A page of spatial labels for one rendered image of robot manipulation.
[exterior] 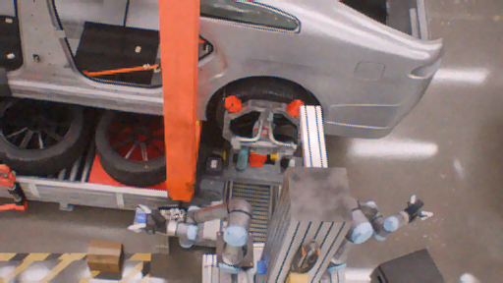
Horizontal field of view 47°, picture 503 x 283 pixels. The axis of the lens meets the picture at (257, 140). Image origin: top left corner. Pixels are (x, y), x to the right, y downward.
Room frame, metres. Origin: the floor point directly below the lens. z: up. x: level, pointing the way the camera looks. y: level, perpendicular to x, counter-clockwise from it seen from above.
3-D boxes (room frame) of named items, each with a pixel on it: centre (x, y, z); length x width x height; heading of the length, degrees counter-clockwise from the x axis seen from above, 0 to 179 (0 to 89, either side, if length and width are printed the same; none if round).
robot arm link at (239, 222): (1.21, 0.01, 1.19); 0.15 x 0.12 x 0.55; 177
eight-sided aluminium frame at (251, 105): (2.22, -0.02, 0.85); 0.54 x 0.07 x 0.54; 96
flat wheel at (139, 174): (2.21, 0.84, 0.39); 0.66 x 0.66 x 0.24
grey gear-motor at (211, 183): (2.11, 0.28, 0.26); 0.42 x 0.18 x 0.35; 6
